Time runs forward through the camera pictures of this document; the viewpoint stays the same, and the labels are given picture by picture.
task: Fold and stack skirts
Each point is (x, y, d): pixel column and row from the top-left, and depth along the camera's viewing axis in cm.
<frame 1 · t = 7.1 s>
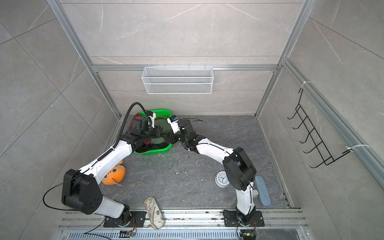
left hand: (164, 126, 85), fingers closed
right hand: (167, 132, 86), fingers open
white round clock: (221, 179, 85), point 4 cm above the table
blue grey insole: (263, 192, 81), point 3 cm above the table

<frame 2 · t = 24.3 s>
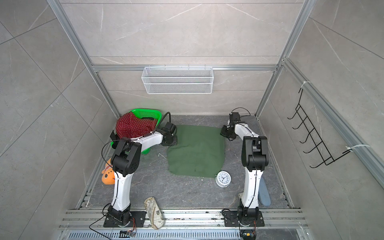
left hand: (176, 140, 104), fingers closed
right hand: (224, 133, 105), fingers closed
red polka dot skirt: (130, 126, 106), point 7 cm above the table
green skirt: (199, 151, 100), on the table
the other named things where they were.

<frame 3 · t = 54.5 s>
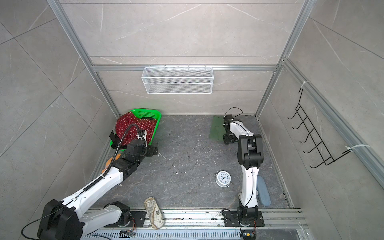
left hand: (150, 140, 83), fingers open
right hand: (235, 140, 103), fingers open
green skirt: (217, 130, 111), point 2 cm above the table
the other named things where they were.

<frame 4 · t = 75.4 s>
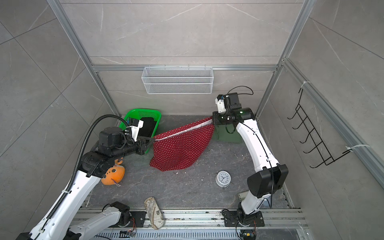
left hand: (153, 137, 66), fingers closed
right hand: (216, 117, 79), fingers closed
red polka dot skirt: (179, 148, 74), point 24 cm above the table
black skirt: (149, 119, 118), point 2 cm above the table
